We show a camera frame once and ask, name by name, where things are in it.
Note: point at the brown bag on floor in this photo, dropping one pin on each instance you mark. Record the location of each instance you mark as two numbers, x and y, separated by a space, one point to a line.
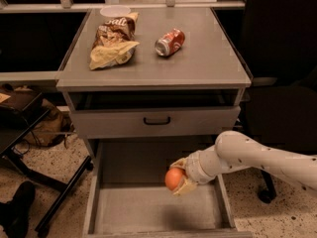
48 132

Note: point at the grey drawer cabinet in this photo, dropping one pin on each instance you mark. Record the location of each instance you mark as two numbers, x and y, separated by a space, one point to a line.
205 72

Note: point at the orange fruit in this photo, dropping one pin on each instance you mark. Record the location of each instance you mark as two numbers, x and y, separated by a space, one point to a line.
173 178

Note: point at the open grey bottom drawer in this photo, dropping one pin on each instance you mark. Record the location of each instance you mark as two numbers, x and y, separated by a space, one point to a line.
128 198

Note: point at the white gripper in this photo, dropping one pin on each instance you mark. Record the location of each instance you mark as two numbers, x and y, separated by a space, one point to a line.
194 168

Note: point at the black folding stand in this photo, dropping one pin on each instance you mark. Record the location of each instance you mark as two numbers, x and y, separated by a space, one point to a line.
13 147

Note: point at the black shoe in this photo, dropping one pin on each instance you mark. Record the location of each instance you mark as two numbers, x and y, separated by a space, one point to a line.
14 214

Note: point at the black office chair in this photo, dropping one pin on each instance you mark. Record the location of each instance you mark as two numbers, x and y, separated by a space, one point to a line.
277 41

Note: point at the brown chip bag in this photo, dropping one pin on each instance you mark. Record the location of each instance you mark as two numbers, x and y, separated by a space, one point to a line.
114 42

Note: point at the grey drawer with black handle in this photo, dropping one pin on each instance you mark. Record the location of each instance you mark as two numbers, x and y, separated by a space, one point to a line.
131 123

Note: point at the crushed red soda can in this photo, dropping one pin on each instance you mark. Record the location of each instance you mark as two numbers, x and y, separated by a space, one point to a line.
170 43

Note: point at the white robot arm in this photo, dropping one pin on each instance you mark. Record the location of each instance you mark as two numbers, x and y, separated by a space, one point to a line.
234 151

